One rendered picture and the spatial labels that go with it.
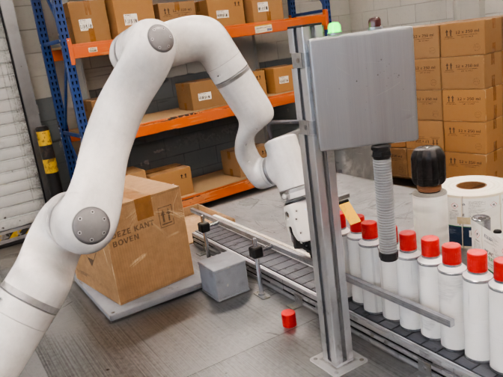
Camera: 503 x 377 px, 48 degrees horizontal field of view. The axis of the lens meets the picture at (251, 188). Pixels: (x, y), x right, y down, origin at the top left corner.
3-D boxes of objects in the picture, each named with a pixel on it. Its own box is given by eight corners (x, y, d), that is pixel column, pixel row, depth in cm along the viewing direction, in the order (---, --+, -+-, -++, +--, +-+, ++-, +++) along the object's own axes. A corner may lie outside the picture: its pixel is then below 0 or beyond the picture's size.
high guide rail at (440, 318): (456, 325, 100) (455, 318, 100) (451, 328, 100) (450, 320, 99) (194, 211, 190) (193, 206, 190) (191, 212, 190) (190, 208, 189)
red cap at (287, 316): (289, 319, 134) (287, 307, 133) (299, 323, 132) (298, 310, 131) (279, 325, 132) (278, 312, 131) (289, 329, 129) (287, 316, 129)
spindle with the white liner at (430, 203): (458, 258, 143) (454, 144, 135) (434, 269, 138) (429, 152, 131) (430, 250, 150) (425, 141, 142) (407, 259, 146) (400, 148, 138)
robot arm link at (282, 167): (270, 195, 139) (301, 185, 133) (254, 144, 139) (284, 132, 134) (287, 190, 146) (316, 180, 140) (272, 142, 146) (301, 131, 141)
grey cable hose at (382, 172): (403, 259, 100) (395, 144, 95) (388, 265, 98) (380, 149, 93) (388, 253, 103) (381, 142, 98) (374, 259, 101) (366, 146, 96)
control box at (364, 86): (419, 141, 95) (413, 25, 90) (319, 152, 97) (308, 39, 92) (406, 130, 105) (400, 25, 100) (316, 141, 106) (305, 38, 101)
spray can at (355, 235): (379, 298, 128) (373, 214, 122) (365, 307, 125) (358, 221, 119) (362, 292, 132) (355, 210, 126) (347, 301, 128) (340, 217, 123)
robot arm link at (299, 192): (288, 189, 133) (292, 201, 133) (317, 180, 138) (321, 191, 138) (272, 195, 141) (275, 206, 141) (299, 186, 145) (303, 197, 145)
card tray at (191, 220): (236, 229, 203) (234, 218, 202) (171, 250, 190) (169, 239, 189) (199, 212, 228) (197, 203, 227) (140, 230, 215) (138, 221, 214)
